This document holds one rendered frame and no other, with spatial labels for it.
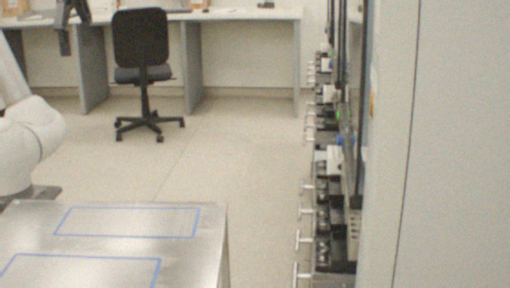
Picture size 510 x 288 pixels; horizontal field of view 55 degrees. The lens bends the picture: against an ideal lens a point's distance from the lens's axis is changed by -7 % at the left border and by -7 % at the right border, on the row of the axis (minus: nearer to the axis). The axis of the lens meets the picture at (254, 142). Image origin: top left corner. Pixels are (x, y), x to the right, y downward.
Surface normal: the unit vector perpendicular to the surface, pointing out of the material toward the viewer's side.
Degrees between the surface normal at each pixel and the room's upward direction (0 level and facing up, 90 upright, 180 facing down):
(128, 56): 98
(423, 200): 90
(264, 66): 90
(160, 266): 0
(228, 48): 90
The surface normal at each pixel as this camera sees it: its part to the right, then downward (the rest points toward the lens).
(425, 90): -0.11, 0.37
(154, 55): 0.24, 0.48
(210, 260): -0.02, -0.93
